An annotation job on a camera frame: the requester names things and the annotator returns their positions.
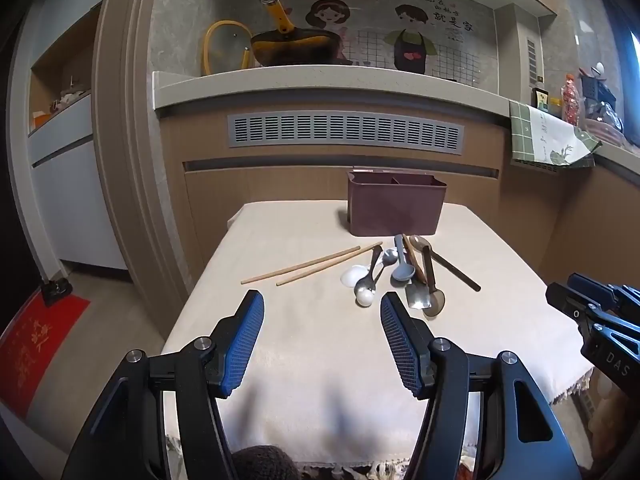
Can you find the brown fuzzy clothing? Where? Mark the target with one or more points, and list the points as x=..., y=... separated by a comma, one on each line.
x=265, y=465

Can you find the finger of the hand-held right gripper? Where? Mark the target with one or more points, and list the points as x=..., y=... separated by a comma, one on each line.
x=570, y=302
x=592, y=285

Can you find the red-orange plastic bottle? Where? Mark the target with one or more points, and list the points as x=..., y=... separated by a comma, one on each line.
x=570, y=100

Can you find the wooden chopstick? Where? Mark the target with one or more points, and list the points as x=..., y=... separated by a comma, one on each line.
x=300, y=266
x=330, y=264

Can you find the white ceramic spoon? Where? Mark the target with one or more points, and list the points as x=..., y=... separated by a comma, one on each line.
x=352, y=275
x=365, y=300

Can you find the metal flat spoon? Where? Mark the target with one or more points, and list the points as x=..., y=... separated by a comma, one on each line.
x=417, y=299

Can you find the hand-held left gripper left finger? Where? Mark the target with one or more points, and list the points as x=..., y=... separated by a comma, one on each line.
x=245, y=340

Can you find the beige column with vent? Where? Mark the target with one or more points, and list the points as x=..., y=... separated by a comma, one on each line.
x=520, y=50

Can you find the brown plastic utensil holder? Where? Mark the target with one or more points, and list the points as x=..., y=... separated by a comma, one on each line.
x=395, y=210

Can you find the small black floor object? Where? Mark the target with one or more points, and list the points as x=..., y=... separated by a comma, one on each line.
x=57, y=291

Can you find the grey vent grille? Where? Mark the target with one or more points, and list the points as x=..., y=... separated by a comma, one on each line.
x=345, y=132

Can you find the light wooden spoon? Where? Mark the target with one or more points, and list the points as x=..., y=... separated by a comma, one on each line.
x=414, y=260

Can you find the cream tablecloth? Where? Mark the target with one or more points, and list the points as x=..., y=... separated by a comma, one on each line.
x=310, y=350

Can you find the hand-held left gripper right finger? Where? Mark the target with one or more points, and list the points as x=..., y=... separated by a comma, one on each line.
x=397, y=340

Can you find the white shelf cabinet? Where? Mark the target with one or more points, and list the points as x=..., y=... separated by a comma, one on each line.
x=65, y=185

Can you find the brown translucent spoon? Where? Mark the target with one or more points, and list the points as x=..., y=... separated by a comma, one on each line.
x=434, y=307

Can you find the dark blue basket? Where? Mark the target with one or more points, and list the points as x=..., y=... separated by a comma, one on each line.
x=600, y=95

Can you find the person's right forearm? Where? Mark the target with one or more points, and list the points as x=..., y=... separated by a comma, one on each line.
x=617, y=420

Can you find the grey-blue plastic spoon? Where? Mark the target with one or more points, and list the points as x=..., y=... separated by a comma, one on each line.
x=402, y=272

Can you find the green checked towel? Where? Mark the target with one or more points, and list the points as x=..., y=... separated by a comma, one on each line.
x=540, y=135

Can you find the dark bottle with yellow label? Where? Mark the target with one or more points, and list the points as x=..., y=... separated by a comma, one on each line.
x=540, y=99

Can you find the kitchen counter cabinet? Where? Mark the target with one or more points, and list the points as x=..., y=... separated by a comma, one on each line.
x=280, y=180

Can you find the yellow-rimmed glass lid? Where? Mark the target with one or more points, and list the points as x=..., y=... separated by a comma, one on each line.
x=225, y=50

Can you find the cartoon wall sticker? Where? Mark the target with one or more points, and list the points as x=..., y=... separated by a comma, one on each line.
x=410, y=35

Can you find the small yellow jar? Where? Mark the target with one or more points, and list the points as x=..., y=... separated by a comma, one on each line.
x=556, y=104

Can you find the red floor mat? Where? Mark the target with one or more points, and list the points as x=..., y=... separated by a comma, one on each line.
x=35, y=350

